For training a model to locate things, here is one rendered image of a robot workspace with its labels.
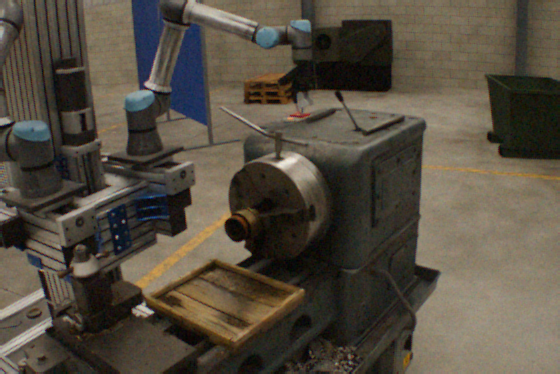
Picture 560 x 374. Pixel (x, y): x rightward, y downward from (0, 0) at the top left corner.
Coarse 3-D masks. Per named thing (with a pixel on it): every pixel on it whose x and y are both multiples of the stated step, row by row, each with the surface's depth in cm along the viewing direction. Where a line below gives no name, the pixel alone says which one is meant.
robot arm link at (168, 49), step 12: (168, 24) 183; (180, 24) 182; (168, 36) 185; (180, 36) 187; (168, 48) 187; (156, 60) 190; (168, 60) 189; (156, 72) 191; (168, 72) 192; (144, 84) 195; (156, 84) 193; (168, 84) 196; (156, 96) 193; (168, 96) 197; (168, 108) 203
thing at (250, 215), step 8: (240, 208) 142; (248, 208) 141; (232, 216) 139; (240, 216) 139; (248, 216) 139; (256, 216) 140; (232, 224) 143; (240, 224) 136; (248, 224) 138; (256, 224) 139; (232, 232) 142; (240, 232) 137; (248, 232) 138; (256, 232) 141; (240, 240) 138
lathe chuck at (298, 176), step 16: (256, 160) 146; (272, 160) 145; (288, 160) 146; (256, 176) 147; (272, 176) 143; (288, 176) 140; (304, 176) 143; (272, 192) 146; (288, 192) 142; (304, 192) 139; (320, 192) 144; (256, 208) 152; (304, 208) 140; (320, 208) 143; (304, 224) 141; (320, 224) 145; (272, 240) 151; (288, 240) 147; (304, 240) 143; (272, 256) 153; (288, 256) 149
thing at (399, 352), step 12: (396, 288) 167; (408, 324) 196; (408, 336) 193; (396, 348) 189; (408, 348) 194; (384, 360) 193; (396, 360) 191; (408, 360) 203; (384, 372) 195; (396, 372) 193
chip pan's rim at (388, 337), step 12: (420, 276) 209; (432, 276) 206; (432, 288) 200; (420, 300) 189; (408, 312) 177; (396, 324) 171; (384, 336) 165; (396, 336) 175; (384, 348) 168; (372, 360) 161; (360, 372) 155
